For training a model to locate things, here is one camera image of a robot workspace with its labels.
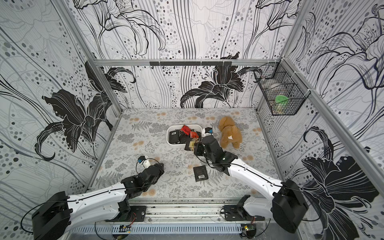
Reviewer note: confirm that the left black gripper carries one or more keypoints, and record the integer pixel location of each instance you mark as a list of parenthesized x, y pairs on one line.
[(161, 168)]

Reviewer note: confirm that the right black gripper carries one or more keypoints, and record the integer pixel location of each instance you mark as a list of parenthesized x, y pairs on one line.
[(199, 148)]

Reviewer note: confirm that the black barcode tea bag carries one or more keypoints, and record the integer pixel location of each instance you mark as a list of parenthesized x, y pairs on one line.
[(200, 173), (190, 144), (174, 137)]

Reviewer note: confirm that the red square tea bag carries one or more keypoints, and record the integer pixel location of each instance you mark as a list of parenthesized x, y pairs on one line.
[(186, 130)]

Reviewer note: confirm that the red black tea bag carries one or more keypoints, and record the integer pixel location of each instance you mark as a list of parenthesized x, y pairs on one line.
[(194, 135)]

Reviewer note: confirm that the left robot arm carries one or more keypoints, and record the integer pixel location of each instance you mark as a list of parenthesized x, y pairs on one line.
[(62, 213)]

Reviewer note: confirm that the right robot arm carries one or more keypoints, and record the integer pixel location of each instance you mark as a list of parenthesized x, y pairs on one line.
[(285, 202)]

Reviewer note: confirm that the white plastic storage box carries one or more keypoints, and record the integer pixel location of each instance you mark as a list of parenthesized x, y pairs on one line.
[(183, 137)]

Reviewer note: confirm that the brown plush teddy dog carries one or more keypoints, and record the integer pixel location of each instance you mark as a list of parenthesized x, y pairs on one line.
[(230, 133)]

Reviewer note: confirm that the green lidded cup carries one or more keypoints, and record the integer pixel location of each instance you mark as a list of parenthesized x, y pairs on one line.
[(281, 102)]

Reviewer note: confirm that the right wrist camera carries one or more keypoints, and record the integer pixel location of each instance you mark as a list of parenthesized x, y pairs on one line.
[(207, 132)]

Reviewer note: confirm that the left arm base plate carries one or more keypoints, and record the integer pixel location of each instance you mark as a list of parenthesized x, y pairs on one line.
[(135, 214)]

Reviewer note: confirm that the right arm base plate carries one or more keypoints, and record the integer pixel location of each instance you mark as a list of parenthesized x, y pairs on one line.
[(233, 213)]

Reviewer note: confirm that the white slotted cable duct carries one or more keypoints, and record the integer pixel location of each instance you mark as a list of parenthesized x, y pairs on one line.
[(144, 229)]

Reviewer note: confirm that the black wire basket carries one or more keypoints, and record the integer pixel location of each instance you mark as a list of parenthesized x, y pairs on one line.
[(277, 79)]

